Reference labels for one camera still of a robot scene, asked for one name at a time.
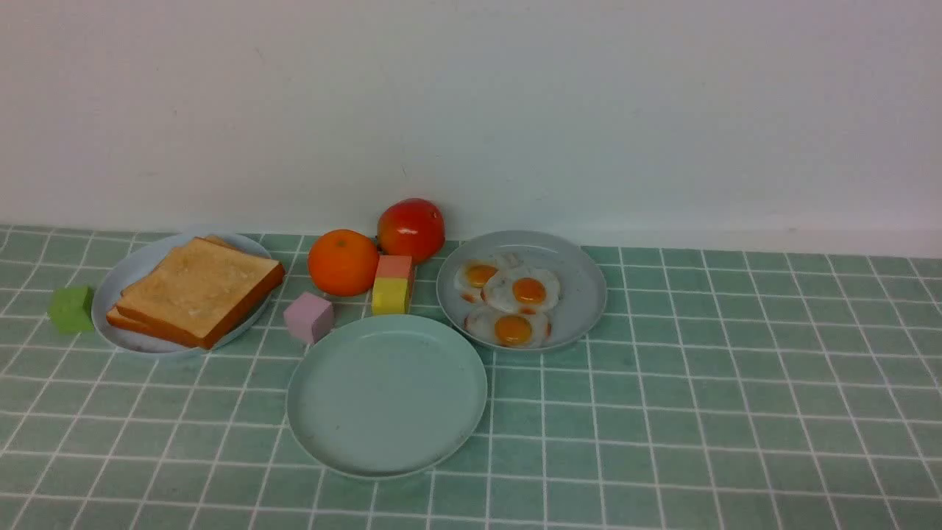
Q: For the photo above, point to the fried egg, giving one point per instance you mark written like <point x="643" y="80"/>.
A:
<point x="472" y="275"/>
<point x="510" y="330"/>
<point x="523" y="290"/>

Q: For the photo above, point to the red apple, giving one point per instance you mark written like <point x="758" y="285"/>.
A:
<point x="413" y="227"/>

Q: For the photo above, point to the salmon pink block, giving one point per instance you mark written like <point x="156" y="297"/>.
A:
<point x="396" y="267"/>

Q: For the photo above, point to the yellow block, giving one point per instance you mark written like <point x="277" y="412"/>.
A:
<point x="391" y="295"/>

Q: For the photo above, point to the grey egg plate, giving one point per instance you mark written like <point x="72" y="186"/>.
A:
<point x="584" y="292"/>

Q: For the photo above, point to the orange fruit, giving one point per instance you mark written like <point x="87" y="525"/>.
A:
<point x="343" y="263"/>

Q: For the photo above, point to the green centre plate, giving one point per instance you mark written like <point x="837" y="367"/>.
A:
<point x="387" y="396"/>

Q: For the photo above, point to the pink cube block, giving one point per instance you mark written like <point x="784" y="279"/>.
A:
<point x="309" y="317"/>

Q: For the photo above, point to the green cube block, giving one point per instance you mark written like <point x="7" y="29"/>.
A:
<point x="70" y="309"/>

